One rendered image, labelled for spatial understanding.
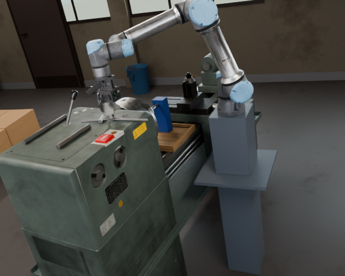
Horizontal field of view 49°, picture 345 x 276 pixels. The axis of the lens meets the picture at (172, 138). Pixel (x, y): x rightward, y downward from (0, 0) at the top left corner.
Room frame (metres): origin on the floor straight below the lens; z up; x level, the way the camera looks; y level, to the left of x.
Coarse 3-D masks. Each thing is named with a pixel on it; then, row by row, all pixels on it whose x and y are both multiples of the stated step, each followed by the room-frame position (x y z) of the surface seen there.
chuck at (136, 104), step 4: (120, 100) 1.97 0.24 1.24; (128, 100) 1.95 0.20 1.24; (132, 100) 1.95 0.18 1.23; (136, 100) 1.95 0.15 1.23; (124, 104) 1.91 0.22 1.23; (128, 104) 1.91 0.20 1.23; (132, 104) 1.91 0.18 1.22; (136, 104) 1.92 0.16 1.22; (140, 104) 1.93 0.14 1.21; (136, 108) 1.88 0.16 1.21; (140, 108) 1.89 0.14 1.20; (144, 108) 1.91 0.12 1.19; (148, 108) 1.92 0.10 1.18; (152, 112) 1.92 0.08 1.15; (156, 120) 1.91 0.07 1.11; (156, 124) 1.90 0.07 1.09; (156, 128) 1.89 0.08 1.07
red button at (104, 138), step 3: (102, 135) 1.48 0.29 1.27; (105, 135) 1.47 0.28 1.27; (108, 135) 1.47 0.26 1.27; (111, 135) 1.46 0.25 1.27; (99, 138) 1.46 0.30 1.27; (102, 138) 1.45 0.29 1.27; (105, 138) 1.45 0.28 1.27; (108, 138) 1.44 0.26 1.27; (111, 138) 1.45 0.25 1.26; (96, 141) 1.45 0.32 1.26; (99, 141) 1.44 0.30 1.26; (102, 141) 1.43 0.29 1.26; (105, 141) 1.42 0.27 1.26; (108, 141) 1.43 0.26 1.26
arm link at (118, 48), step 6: (114, 42) 1.65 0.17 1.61; (120, 42) 1.65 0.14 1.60; (126, 42) 1.65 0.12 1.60; (108, 48) 1.63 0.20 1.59; (114, 48) 1.63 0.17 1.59; (120, 48) 1.63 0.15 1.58; (126, 48) 1.64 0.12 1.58; (132, 48) 1.64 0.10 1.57; (108, 54) 1.63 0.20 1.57; (114, 54) 1.63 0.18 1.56; (120, 54) 1.64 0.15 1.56; (126, 54) 1.64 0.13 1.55; (132, 54) 1.66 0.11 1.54
